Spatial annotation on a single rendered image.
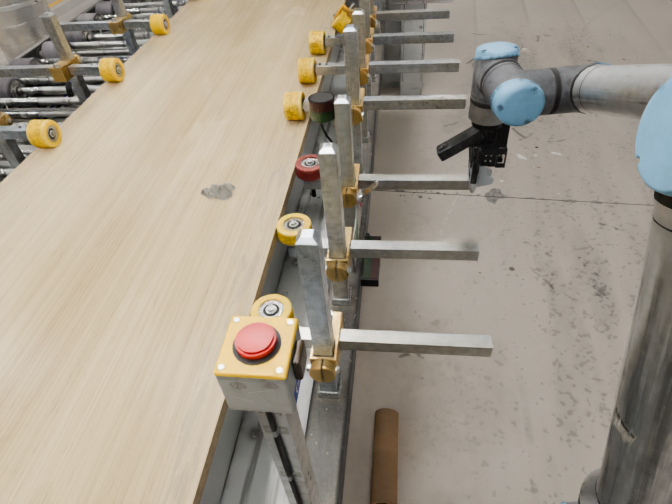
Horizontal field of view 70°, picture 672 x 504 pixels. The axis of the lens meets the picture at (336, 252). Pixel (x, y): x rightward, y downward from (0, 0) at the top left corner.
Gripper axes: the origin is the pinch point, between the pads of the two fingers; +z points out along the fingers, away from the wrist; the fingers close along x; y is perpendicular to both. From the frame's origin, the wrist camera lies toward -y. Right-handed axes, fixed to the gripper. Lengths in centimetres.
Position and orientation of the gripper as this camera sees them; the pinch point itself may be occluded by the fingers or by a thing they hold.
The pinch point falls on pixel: (469, 188)
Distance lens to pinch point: 133.1
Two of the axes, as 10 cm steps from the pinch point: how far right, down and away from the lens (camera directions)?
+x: 1.1, -6.9, 7.2
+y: 9.9, 0.2, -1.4
